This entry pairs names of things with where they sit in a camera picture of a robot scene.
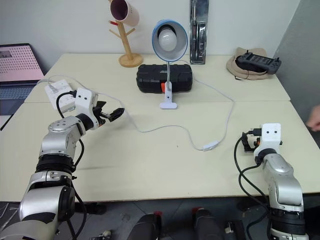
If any blue white clip desk lamp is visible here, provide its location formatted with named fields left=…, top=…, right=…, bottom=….
left=151, top=19, right=189, bottom=110

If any black plastic tool case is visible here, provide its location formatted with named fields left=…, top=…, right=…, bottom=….
left=135, top=63, right=194, bottom=94

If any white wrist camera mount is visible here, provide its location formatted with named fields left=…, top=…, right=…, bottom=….
left=253, top=122, right=284, bottom=157
left=74, top=87, right=100, bottom=131

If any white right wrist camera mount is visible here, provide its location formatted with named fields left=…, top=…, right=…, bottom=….
left=253, top=122, right=284, bottom=157

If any open laptop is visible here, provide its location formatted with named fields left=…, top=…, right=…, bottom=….
left=0, top=43, right=46, bottom=117

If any white lamp cord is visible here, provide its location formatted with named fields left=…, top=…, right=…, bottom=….
left=48, top=59, right=236, bottom=151

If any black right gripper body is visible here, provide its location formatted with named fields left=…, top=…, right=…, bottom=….
left=241, top=129, right=262, bottom=153

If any white power strip cable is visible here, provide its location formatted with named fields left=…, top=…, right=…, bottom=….
left=36, top=74, right=55, bottom=87

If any white light bulb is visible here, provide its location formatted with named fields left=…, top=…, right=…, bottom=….
left=157, top=26, right=179, bottom=51

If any white power strip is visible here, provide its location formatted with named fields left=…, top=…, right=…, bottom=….
left=44, top=78, right=77, bottom=114

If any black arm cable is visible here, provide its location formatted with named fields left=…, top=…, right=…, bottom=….
left=55, top=91, right=88, bottom=240
left=233, top=127, right=274, bottom=240

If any wooden mug tree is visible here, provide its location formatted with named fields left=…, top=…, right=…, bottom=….
left=108, top=20, right=144, bottom=68

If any dark rounded shape red tab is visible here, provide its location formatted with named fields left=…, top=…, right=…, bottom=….
left=129, top=211, right=164, bottom=240
left=191, top=206, right=225, bottom=240

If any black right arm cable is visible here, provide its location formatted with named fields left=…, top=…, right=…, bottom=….
left=233, top=127, right=274, bottom=240

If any beige cloth hat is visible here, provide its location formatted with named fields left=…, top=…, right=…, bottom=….
left=225, top=46, right=276, bottom=81

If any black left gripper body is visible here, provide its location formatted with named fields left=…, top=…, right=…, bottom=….
left=92, top=105, right=112, bottom=126

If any white inline cord switch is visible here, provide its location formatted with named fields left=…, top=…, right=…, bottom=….
left=201, top=140, right=220, bottom=153

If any cream mug dark inside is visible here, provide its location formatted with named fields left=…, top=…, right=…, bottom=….
left=109, top=0, right=140, bottom=27

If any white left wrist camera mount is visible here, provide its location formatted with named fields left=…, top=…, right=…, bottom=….
left=74, top=87, right=100, bottom=131

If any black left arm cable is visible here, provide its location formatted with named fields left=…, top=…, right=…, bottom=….
left=55, top=91, right=88, bottom=240

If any bystander bare hand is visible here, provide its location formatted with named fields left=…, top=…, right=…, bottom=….
left=306, top=104, right=320, bottom=133

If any black handheld controller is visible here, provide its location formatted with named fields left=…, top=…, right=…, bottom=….
left=235, top=50, right=282, bottom=76

